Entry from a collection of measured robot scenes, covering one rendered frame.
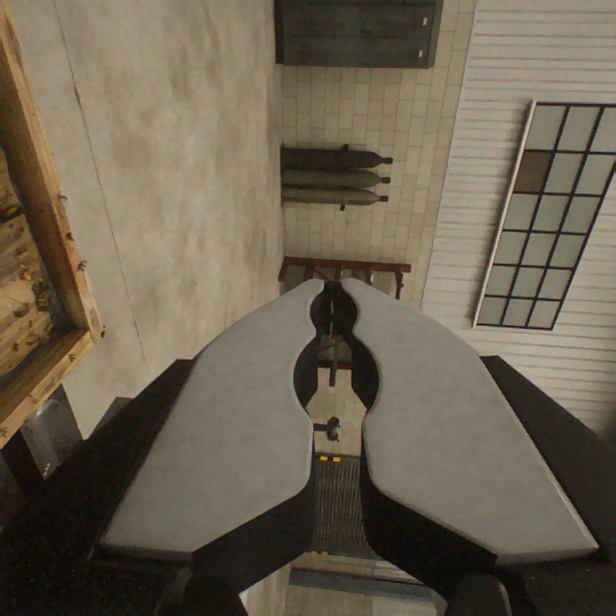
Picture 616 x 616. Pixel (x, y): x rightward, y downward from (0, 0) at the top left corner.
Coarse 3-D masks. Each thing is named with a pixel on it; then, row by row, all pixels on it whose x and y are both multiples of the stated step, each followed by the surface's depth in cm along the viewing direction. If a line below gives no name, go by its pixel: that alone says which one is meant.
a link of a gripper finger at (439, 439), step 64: (384, 320) 10; (384, 384) 8; (448, 384) 8; (384, 448) 7; (448, 448) 7; (512, 448) 7; (384, 512) 6; (448, 512) 6; (512, 512) 6; (576, 512) 6; (448, 576) 6
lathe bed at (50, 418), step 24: (48, 408) 33; (24, 432) 31; (48, 432) 33; (72, 432) 36; (0, 456) 32; (24, 456) 32; (48, 456) 34; (0, 480) 32; (24, 480) 34; (0, 528) 29
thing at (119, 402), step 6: (120, 396) 43; (114, 402) 42; (120, 402) 42; (126, 402) 42; (108, 408) 42; (114, 408) 42; (120, 408) 42; (108, 414) 41; (114, 414) 41; (102, 420) 40; (108, 420) 40; (96, 426) 40
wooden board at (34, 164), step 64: (0, 0) 21; (0, 64) 22; (0, 128) 24; (0, 192) 25; (0, 256) 25; (64, 256) 28; (0, 320) 25; (64, 320) 31; (0, 384) 26; (0, 448) 24
